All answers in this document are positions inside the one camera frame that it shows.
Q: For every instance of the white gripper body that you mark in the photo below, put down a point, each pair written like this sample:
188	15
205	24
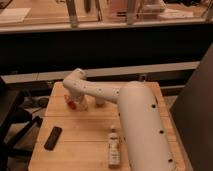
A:
80	104

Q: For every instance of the red pepper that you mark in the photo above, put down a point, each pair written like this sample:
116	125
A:
69	102

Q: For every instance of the wooden shelf with items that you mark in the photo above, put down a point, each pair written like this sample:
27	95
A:
22	16

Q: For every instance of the black chair at left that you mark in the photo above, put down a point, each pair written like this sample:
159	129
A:
11	112

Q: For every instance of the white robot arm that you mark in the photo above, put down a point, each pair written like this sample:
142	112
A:
144	134

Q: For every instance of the white plastic bottle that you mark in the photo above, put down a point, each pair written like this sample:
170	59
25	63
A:
113	148

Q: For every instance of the black remote control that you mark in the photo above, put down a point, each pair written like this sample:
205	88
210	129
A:
53	138

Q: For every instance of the dark panel at right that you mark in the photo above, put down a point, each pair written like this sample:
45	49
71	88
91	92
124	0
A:
192	113

